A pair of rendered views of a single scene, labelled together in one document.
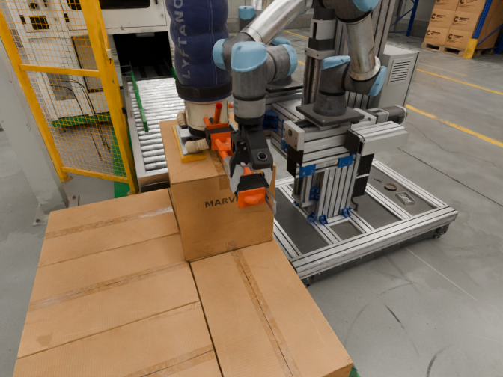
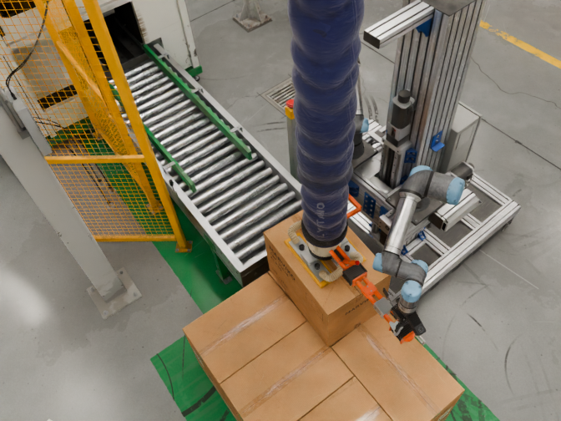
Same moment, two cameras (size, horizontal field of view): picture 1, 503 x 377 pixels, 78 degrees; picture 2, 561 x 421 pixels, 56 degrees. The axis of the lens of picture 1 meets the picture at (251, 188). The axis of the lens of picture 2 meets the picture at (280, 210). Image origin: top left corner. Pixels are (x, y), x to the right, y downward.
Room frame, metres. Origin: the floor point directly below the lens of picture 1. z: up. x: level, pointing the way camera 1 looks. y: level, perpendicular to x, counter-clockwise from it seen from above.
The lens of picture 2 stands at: (-0.15, 0.66, 3.32)
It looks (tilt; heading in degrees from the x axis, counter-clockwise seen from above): 53 degrees down; 350
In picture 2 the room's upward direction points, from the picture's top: 6 degrees counter-clockwise
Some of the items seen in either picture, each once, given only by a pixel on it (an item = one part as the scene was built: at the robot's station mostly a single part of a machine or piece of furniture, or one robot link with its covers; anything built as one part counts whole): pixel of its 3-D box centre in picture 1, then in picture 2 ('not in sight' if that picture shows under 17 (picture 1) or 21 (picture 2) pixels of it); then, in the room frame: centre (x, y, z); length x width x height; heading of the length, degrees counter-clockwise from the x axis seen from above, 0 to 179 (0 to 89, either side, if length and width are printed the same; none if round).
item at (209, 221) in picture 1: (212, 177); (325, 271); (1.26, 0.18, 0.74); 0.60 x 0.40 x 0.40; 18
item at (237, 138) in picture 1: (248, 136); (404, 311); (0.71, 0.01, 1.22); 0.09 x 0.08 x 0.12; 18
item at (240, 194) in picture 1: (247, 189); (401, 330); (0.69, 0.01, 1.07); 0.08 x 0.07 x 0.05; 18
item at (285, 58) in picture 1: (269, 62); (412, 273); (0.80, -0.04, 1.37); 0.11 x 0.11 x 0.08; 51
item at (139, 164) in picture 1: (132, 120); (154, 165); (2.58, 1.05, 0.50); 2.31 x 0.05 x 0.19; 21
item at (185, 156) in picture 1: (187, 138); (309, 257); (1.23, 0.28, 0.97); 0.34 x 0.10 x 0.05; 18
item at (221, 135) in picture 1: (220, 136); (355, 273); (1.02, 0.11, 1.07); 0.10 x 0.08 x 0.06; 108
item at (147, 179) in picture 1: (197, 169); (285, 242); (1.61, 0.32, 0.58); 0.70 x 0.03 x 0.06; 111
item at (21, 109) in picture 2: not in sight; (28, 121); (1.97, 1.44, 1.62); 0.20 x 0.05 x 0.30; 21
